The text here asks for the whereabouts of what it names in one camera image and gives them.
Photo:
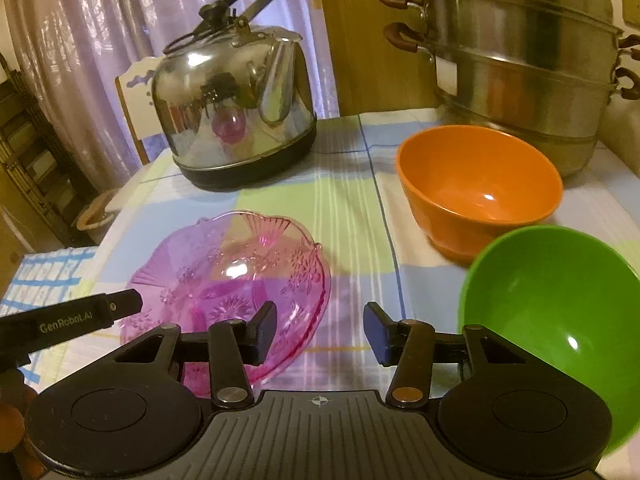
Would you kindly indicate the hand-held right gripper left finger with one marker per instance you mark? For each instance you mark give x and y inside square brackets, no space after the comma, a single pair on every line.
[265,331]

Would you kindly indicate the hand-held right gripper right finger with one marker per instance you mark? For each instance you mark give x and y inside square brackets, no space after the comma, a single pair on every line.
[377,332]

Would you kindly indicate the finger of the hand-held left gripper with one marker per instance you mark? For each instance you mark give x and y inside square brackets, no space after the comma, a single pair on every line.
[127,304]

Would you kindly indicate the pink glass bowl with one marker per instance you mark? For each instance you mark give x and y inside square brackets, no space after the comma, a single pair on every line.
[220,270]

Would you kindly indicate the orange plastic bowl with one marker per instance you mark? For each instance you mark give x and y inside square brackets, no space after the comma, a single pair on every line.
[475,195]

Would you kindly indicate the green plastic bowl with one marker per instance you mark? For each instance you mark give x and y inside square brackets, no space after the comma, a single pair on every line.
[545,300]

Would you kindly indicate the person's left hand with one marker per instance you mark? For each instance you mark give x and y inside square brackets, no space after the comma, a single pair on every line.
[9,412]

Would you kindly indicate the blue patterned cloth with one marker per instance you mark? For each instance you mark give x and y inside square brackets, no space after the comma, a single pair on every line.
[45,280]

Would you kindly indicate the woven basket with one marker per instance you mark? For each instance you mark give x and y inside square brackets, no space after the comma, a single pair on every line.
[95,212]

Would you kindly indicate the checked tablecloth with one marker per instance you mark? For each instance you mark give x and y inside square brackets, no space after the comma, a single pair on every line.
[350,210]

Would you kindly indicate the dark wooden shelf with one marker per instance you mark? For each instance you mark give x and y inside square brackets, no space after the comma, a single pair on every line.
[35,160]

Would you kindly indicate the stainless steel kettle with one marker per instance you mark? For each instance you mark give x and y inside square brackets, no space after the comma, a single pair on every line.
[225,110]

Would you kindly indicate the pale purple curtain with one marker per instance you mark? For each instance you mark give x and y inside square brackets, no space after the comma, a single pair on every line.
[100,35]

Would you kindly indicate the stainless steel steamer pot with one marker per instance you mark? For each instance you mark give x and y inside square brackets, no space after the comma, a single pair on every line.
[520,75]

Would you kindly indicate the wall socket plate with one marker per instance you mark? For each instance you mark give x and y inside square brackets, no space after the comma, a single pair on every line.
[631,2]

